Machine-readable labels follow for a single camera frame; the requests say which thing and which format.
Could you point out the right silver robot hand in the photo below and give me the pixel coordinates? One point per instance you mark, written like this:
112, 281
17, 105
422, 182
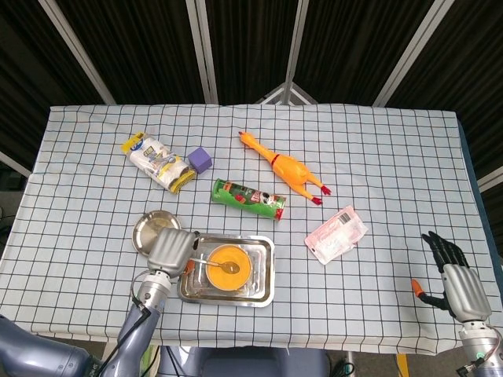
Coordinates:
467, 290

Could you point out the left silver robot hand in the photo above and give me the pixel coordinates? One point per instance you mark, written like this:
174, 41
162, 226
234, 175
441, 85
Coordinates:
173, 251

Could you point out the metal spoon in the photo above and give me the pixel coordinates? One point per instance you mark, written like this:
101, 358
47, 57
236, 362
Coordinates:
231, 267

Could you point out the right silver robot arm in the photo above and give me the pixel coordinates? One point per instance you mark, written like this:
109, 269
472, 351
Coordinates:
479, 341

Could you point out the white bowl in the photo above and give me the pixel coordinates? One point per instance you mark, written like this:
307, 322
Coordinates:
207, 275

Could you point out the orange-yellow powder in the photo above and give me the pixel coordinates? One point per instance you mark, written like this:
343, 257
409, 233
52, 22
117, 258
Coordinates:
228, 280

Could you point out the rectangular steel tray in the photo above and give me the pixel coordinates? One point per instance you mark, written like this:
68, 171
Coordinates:
263, 290

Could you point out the round steel plate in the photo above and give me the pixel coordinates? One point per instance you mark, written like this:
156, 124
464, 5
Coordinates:
147, 235

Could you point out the pack of white rolls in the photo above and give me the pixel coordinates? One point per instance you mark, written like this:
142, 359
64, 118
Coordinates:
157, 163

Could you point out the green chips can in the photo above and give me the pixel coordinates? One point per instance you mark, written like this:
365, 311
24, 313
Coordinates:
247, 198

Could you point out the purple cube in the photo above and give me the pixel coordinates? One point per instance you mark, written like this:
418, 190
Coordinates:
199, 160

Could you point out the blue-grey robot torso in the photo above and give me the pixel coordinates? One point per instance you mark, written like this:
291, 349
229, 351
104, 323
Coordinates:
243, 363

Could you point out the checkered tablecloth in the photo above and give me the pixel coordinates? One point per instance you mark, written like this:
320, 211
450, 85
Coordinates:
393, 176

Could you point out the orange rubber chicken toy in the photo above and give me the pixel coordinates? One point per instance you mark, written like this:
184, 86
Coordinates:
288, 169

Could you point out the pink white pouch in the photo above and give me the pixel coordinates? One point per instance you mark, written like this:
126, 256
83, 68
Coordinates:
334, 237

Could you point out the black folding partition screen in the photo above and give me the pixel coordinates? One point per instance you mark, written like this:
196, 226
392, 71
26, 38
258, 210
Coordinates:
251, 39

